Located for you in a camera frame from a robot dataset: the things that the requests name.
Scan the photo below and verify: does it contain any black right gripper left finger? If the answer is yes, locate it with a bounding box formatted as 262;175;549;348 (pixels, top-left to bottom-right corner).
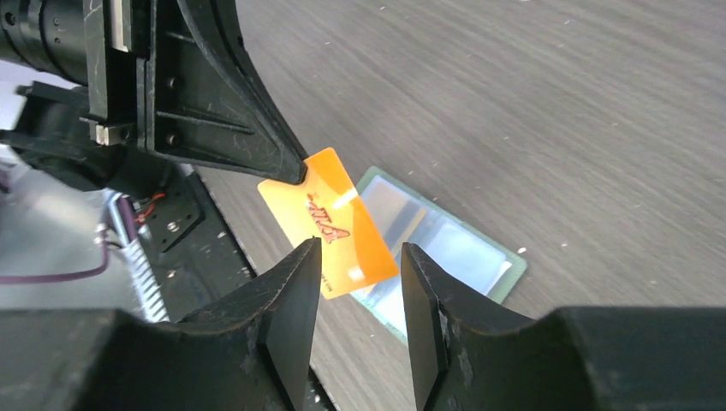
1;237;321;410

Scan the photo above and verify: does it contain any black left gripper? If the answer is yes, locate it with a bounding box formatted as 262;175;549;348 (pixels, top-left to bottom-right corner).
1;1;307;190

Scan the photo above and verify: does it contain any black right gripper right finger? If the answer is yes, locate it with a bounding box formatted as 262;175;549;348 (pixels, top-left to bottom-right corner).
401;243;725;410

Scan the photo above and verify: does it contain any green card holder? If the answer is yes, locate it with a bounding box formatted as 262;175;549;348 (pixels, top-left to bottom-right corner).
356;167;529;333

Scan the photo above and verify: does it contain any orange credit card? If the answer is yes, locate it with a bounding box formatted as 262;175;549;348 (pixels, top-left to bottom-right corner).
257;147;399;300

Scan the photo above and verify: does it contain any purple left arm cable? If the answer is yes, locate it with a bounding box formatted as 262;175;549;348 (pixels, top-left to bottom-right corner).
0;170;137;287

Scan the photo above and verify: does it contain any aluminium front rail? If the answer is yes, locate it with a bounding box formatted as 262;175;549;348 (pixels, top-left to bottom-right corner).
104;189;170;323

